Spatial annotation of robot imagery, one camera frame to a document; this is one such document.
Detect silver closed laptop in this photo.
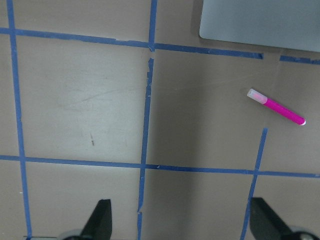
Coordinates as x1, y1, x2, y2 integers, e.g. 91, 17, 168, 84
199, 0, 320, 52

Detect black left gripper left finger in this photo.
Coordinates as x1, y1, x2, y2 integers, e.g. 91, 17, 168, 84
58, 198, 113, 240

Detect pink marker pen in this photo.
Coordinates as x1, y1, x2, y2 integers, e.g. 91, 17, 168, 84
247, 88, 307, 126

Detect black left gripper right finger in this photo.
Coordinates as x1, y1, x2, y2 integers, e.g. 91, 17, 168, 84
249, 197, 320, 240

